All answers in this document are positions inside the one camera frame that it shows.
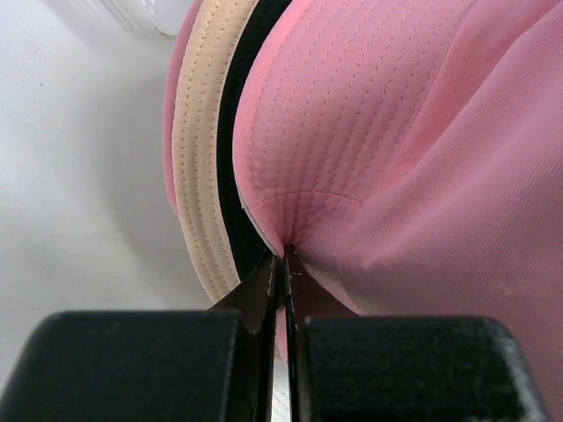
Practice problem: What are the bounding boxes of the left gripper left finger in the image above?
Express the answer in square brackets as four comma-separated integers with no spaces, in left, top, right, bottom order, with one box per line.
[1,255,278,421]

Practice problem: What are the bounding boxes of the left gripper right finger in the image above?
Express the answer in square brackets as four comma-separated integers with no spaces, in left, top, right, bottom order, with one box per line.
[281,250,549,421]

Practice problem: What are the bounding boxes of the black bucket hat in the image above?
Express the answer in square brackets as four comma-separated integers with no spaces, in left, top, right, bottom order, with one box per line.
[216,0,296,287]

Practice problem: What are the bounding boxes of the beige bucket hat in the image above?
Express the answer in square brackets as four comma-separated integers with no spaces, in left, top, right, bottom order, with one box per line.
[172,1,257,302]

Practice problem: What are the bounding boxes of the pink bucket hat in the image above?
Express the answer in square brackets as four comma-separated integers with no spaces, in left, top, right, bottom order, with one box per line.
[162,0,201,214]

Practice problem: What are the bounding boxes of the white plastic basket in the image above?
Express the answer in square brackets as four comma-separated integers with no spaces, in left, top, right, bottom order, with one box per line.
[98,0,194,36]

